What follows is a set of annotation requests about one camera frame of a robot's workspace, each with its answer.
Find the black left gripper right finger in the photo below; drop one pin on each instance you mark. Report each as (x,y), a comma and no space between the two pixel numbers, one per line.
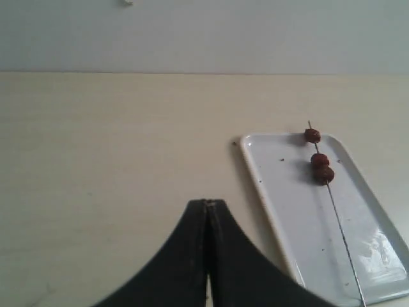
(240,275)

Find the red jujube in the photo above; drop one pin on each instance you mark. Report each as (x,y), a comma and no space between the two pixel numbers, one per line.
(323,175)
(312,135)
(319,160)

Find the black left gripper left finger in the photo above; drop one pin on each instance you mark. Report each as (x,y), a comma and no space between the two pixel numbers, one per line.
(177,274)

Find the white rectangular plastic tray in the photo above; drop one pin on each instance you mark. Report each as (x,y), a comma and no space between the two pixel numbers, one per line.
(301,215)

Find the thin bamboo skewer stick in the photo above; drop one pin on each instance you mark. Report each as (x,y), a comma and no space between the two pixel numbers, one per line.
(363,303)

